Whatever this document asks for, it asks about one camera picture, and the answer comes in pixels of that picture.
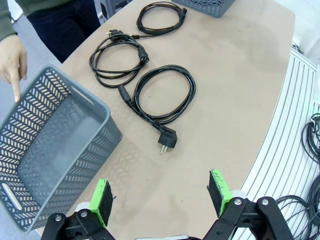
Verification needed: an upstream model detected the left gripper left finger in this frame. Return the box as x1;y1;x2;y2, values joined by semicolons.
41;178;117;240

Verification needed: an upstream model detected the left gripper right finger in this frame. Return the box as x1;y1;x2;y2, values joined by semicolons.
203;169;293;240

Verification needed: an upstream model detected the black cable with angled plug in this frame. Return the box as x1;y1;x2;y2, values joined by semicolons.
117;64;197;155

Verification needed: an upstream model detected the black power cable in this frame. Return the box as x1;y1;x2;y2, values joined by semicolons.
89;29;149;88

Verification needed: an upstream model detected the black thin cable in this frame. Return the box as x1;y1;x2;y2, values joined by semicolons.
136;1;189;40

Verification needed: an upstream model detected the person's right forearm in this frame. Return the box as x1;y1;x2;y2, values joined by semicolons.
0;0;18;43

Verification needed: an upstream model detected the person's right hand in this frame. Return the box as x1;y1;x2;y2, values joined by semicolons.
0;36;28;103

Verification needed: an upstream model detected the grey plastic lattice basket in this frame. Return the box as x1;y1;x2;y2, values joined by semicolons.
171;0;236;19
0;65;123;235

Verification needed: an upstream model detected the white ribbed panel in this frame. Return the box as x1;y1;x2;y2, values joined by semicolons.
234;42;320;240

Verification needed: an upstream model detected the person in green sweater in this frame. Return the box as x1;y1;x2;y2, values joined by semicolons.
22;0;101;63

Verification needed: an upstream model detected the black floor cable bundle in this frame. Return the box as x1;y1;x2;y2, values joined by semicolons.
301;113;320;166
273;179;320;240

